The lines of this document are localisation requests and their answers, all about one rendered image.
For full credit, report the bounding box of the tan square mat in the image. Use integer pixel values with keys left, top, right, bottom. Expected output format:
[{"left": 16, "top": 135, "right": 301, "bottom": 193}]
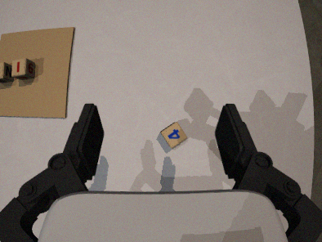
[{"left": 0, "top": 27, "right": 75, "bottom": 118}]

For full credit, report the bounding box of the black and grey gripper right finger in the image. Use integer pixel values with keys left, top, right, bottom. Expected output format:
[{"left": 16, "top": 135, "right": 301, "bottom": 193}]
[{"left": 215, "top": 104, "right": 322, "bottom": 242}]

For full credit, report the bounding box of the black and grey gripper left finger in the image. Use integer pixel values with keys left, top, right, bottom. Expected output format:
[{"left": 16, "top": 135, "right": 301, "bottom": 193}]
[{"left": 0, "top": 103, "right": 104, "bottom": 242}]

